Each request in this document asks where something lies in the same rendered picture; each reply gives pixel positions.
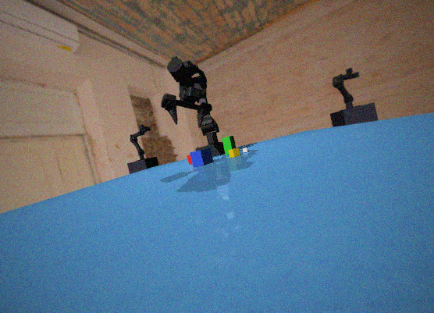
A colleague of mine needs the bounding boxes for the blue block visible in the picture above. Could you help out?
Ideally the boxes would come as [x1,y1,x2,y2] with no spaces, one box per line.
[190,148,214,167]

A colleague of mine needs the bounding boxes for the yellow block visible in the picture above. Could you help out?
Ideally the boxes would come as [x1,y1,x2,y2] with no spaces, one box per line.
[229,148,240,158]

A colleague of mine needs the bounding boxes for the green block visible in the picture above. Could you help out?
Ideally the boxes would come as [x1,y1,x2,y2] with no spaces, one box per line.
[222,136,235,147]
[224,144,236,155]

